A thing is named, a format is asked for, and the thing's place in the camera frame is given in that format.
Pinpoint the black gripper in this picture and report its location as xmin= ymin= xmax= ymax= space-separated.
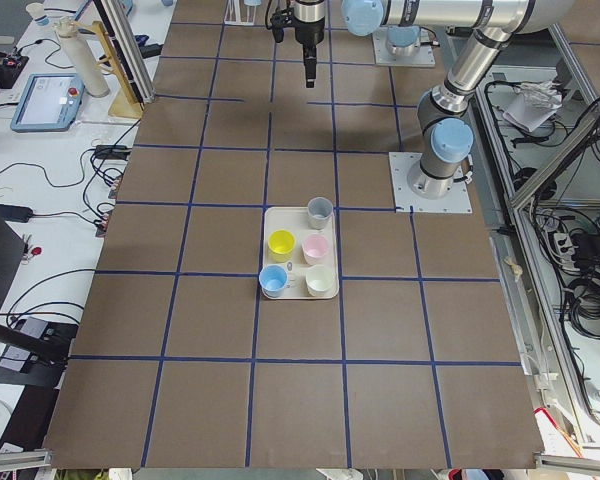
xmin=292 ymin=0 xmax=326 ymax=88

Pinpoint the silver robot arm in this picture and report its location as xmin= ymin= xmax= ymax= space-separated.
xmin=341 ymin=0 xmax=573 ymax=199
xmin=385 ymin=26 xmax=421 ymax=57

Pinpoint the grey plastic cup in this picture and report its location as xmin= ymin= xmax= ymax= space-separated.
xmin=307 ymin=197 xmax=333 ymax=230

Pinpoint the yellow plastic cup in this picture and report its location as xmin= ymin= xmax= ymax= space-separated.
xmin=267 ymin=229 xmax=296 ymax=263

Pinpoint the pink plastic cup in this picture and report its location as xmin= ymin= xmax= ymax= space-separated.
xmin=302 ymin=234 xmax=330 ymax=265

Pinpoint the cream white plastic cup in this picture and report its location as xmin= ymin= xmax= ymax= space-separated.
xmin=305 ymin=265 xmax=334 ymax=297

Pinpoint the wooden mug tree stand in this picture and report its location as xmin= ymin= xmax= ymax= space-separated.
xmin=90 ymin=21 xmax=142 ymax=119

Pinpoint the white plastic tray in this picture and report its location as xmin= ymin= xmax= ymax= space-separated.
xmin=261 ymin=207 xmax=339 ymax=300

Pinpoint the white cylindrical bottle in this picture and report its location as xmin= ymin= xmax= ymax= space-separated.
xmin=54 ymin=17 xmax=110 ymax=98

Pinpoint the blue teach pendant tablet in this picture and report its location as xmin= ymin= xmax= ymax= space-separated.
xmin=10 ymin=74 xmax=84 ymax=133

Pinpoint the black power adapter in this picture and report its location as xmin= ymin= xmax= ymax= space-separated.
xmin=0 ymin=204 xmax=34 ymax=223

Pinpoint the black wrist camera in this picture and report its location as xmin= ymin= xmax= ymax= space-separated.
xmin=268 ymin=7 xmax=293 ymax=43

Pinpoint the white wire cup rack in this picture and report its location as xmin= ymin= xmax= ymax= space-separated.
xmin=224 ymin=0 xmax=258 ymax=26

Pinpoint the aluminium frame post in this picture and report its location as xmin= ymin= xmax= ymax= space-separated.
xmin=94 ymin=0 xmax=155 ymax=105

